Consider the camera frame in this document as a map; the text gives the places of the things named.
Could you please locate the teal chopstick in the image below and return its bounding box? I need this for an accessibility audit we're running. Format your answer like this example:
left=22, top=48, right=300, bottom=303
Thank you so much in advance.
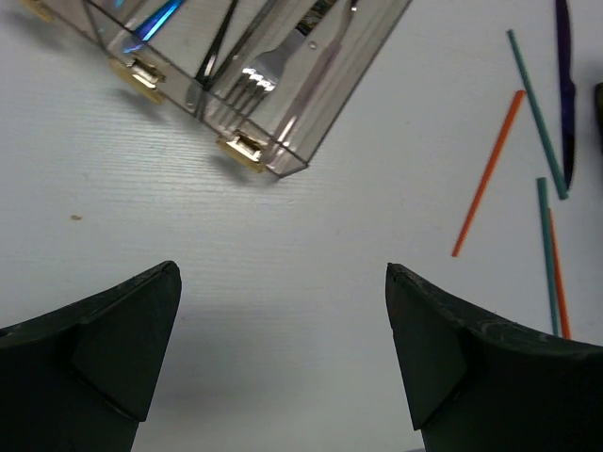
left=506, top=29, right=568, bottom=201
left=536, top=177, right=562, bottom=337

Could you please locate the black spoon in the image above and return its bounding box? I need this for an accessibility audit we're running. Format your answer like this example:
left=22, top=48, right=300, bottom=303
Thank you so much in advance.
left=195, top=0, right=239, bottom=87

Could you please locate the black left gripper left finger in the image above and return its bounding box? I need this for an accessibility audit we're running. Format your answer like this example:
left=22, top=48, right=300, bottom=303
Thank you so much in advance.
left=1, top=261, right=182, bottom=451

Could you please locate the silver fork dark handle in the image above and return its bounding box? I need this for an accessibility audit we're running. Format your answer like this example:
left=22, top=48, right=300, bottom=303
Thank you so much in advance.
left=220, top=1, right=335, bottom=124

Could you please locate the blue iridescent knife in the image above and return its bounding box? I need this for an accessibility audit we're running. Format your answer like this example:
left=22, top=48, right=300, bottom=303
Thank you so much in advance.
left=555, top=0, right=576, bottom=190

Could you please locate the black iridescent knife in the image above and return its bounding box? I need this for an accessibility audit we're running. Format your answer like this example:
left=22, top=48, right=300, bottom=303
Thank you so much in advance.
left=594, top=82, right=603, bottom=150

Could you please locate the clear acrylic utensil organizer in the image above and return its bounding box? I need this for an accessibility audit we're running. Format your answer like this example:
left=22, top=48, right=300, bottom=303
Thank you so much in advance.
left=26, top=0, right=408, bottom=177

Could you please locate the orange chopstick near spoons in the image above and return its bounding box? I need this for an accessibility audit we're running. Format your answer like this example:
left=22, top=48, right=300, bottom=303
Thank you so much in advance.
left=451, top=89, right=527, bottom=258

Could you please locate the orange chopstick lower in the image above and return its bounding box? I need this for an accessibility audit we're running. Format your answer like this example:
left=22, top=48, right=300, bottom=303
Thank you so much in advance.
left=548, top=208, right=572, bottom=340

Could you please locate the teal chopstick lower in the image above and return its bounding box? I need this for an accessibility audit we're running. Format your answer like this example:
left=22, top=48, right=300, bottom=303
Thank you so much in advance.
left=536, top=177, right=562, bottom=337

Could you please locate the rainbow iridescent spoon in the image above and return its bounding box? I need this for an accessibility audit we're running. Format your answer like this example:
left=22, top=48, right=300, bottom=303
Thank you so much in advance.
left=134, top=0, right=185, bottom=41

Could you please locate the pink handled fork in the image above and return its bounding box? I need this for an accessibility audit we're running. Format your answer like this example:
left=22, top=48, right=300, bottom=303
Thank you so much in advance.
left=273, top=1, right=358, bottom=147

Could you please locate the teal chopstick upper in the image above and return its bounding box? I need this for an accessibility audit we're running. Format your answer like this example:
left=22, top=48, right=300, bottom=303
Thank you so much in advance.
left=506, top=29, right=568, bottom=201

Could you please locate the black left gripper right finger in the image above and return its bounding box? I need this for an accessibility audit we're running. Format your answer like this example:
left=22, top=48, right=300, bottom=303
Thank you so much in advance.
left=385, top=264, right=602, bottom=451

